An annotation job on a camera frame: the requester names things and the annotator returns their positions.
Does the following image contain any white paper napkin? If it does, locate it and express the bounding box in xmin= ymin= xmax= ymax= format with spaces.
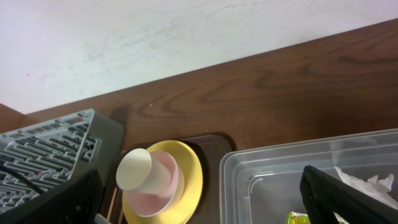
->
xmin=335 ymin=166 xmax=397 ymax=210

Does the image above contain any wooden chopstick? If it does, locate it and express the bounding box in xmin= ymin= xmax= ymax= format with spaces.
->
xmin=106 ymin=188 xmax=118 ymax=222
xmin=118 ymin=210 xmax=124 ymax=224

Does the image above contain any yellow green snack wrapper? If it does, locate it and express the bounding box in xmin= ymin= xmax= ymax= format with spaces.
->
xmin=285 ymin=212 xmax=310 ymax=224

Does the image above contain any clear plastic bin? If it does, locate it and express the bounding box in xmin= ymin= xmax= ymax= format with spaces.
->
xmin=220 ymin=129 xmax=397 ymax=223

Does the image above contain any dark brown serving tray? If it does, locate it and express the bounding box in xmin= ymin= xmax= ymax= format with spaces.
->
xmin=99 ymin=134 xmax=233 ymax=224

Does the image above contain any grey plastic dishwasher rack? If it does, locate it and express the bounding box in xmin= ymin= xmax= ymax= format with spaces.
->
xmin=1 ymin=109 xmax=124 ymax=192

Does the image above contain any pink bowl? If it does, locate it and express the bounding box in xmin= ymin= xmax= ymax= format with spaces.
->
xmin=125 ymin=151 xmax=185 ymax=217

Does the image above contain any yellow plate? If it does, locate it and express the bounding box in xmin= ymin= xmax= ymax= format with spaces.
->
xmin=116 ymin=140 xmax=203 ymax=224

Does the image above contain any right wooden chopstick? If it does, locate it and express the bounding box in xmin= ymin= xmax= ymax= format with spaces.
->
xmin=118 ymin=210 xmax=124 ymax=224

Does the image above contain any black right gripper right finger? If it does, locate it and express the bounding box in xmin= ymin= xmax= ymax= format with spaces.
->
xmin=300 ymin=166 xmax=397 ymax=224

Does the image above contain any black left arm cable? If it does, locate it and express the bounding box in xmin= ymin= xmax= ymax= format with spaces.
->
xmin=0 ymin=164 xmax=44 ymax=194

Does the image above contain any white cup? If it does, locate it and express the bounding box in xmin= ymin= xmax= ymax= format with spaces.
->
xmin=116 ymin=149 xmax=172 ymax=195

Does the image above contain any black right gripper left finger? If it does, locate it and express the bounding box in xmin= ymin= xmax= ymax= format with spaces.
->
xmin=1 ymin=169 xmax=103 ymax=224

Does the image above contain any left wooden chopstick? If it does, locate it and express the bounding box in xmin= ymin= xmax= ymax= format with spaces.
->
xmin=106 ymin=188 xmax=118 ymax=222

